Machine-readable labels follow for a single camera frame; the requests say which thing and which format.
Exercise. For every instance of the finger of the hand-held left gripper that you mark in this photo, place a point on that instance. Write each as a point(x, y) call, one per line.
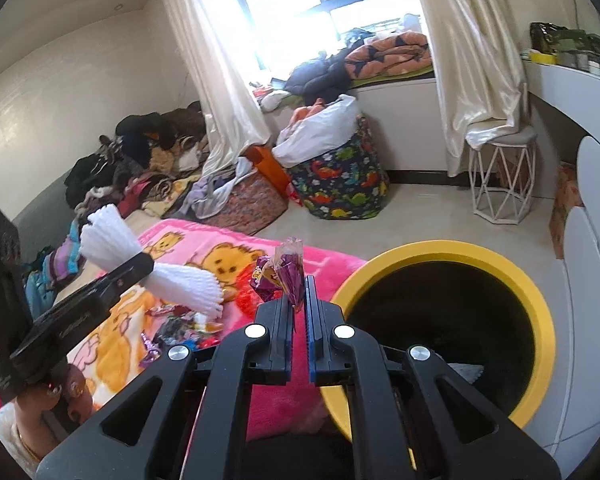
point(127, 275)

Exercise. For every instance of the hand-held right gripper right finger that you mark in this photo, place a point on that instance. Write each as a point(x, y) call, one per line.
point(310, 330)

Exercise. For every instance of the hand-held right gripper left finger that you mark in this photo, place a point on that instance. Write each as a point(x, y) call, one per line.
point(288, 355)

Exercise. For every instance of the white foam fruit net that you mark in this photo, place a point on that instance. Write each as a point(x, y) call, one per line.
point(105, 240)

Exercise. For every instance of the purple candy wrapper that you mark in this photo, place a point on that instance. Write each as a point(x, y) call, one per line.
point(280, 275)

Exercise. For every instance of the yellow round bin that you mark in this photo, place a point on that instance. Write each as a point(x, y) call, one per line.
point(430, 252)

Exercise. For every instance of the person's left forearm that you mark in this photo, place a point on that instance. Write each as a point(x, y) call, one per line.
point(17, 425)

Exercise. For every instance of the person's left hand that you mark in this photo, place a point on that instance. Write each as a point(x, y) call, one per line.
point(77, 392)

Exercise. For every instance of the pink bear printed blanket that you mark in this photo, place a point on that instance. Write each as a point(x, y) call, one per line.
point(325, 265)

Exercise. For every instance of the striped purple blue cloth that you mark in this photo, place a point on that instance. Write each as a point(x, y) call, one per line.
point(60, 260)

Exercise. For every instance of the pile of snack wrappers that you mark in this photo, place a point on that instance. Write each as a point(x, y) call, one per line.
point(185, 330)

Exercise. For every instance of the lilac grey garment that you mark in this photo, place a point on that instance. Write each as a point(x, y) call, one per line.
point(205, 195)

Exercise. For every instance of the black bin liner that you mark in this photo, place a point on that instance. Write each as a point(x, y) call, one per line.
point(440, 320)

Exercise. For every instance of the floral storage box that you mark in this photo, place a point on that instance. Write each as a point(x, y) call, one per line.
point(250, 205)

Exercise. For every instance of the pile of dark clothes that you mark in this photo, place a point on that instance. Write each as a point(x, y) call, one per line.
point(140, 135)

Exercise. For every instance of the dinosaur print fabric basket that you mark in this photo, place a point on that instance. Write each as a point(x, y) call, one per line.
point(345, 185)

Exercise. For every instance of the orange bag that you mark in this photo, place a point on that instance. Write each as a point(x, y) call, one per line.
point(272, 170)

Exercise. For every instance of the white plastic bag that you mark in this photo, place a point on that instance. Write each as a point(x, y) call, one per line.
point(315, 135)

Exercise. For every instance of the orange cloth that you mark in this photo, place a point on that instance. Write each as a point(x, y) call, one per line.
point(307, 111)

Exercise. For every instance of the white window bench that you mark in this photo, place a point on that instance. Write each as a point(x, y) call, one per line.
point(405, 125)

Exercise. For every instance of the white cloth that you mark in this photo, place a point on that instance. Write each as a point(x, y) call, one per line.
point(275, 102)

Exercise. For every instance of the dark jacket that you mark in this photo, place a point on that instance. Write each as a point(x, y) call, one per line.
point(320, 77)

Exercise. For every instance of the red patterned gift box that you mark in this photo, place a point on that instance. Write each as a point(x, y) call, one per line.
point(565, 210)

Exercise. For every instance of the orange star print blanket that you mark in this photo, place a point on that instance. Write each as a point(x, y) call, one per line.
point(390, 52)

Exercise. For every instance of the window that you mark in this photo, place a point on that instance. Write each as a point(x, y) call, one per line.
point(280, 10)

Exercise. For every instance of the white yellow flat box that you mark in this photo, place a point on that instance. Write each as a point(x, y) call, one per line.
point(537, 56)

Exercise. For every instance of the white curved desk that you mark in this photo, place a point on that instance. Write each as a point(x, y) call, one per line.
point(570, 85)

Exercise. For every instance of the green patterned box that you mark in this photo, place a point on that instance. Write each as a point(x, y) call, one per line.
point(555, 37)

